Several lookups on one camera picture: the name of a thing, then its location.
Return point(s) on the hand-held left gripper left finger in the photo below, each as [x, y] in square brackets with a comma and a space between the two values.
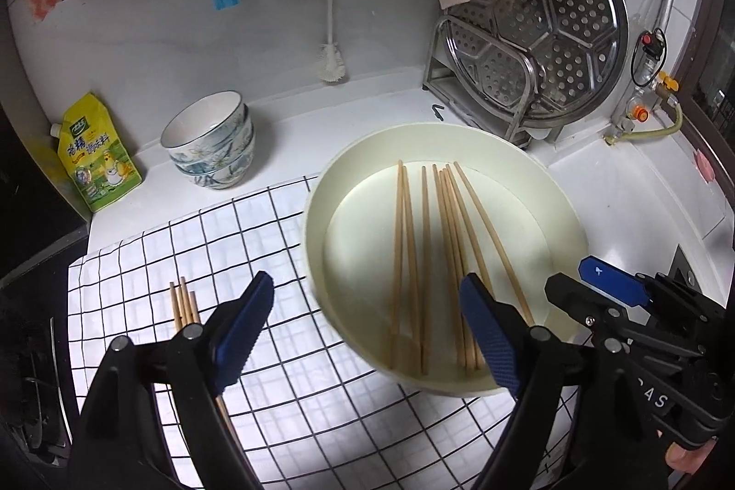
[241, 335]

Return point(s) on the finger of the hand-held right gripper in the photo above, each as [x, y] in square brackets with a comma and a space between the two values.
[611, 280]
[574, 300]

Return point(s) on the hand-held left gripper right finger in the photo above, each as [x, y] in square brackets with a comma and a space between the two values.
[494, 335]

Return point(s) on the bundle of wooden chopsticks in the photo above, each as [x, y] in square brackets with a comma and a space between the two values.
[453, 243]

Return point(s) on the large cream bowl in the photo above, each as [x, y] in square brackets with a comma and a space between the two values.
[367, 214]

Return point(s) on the person's right hand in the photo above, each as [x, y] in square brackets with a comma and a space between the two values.
[688, 464]

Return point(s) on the white black checkered cloth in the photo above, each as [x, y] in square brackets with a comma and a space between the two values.
[143, 272]

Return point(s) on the blue floral ceramic bowl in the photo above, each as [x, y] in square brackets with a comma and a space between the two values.
[224, 177]
[201, 120]
[221, 154]

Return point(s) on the gas valve assembly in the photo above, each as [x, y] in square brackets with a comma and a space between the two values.
[640, 108]

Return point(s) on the black gas stove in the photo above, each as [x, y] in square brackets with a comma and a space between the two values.
[34, 369]

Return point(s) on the yellow seasoning pouch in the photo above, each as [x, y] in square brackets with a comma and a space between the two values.
[100, 163]

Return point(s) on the small black clip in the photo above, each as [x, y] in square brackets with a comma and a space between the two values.
[437, 112]

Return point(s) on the steel dish rack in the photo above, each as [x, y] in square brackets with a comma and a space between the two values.
[453, 59]

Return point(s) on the perforated steel steamer plate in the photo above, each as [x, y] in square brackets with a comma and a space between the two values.
[551, 8]

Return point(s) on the white bottle brush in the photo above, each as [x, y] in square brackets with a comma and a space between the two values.
[332, 65]

